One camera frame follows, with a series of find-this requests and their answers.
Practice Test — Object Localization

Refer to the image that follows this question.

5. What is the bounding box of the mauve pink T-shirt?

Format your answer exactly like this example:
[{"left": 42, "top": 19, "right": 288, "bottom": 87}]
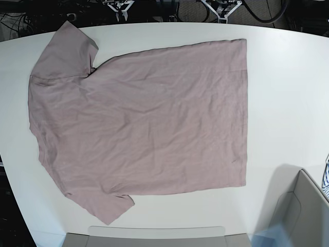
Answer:
[{"left": 28, "top": 22, "right": 248, "bottom": 224}]

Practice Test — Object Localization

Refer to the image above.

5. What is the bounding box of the grey cardboard box right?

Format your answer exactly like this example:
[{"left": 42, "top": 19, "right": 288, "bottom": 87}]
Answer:
[{"left": 267, "top": 169, "right": 328, "bottom": 246}]

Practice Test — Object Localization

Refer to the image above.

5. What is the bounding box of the blue striped cloth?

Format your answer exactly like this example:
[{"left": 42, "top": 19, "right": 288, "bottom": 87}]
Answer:
[{"left": 321, "top": 155, "right": 329, "bottom": 198}]

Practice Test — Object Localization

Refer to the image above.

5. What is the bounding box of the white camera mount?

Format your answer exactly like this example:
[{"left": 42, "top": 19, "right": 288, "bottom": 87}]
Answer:
[
  {"left": 102, "top": 0, "right": 135, "bottom": 22},
  {"left": 201, "top": 0, "right": 242, "bottom": 24}
]

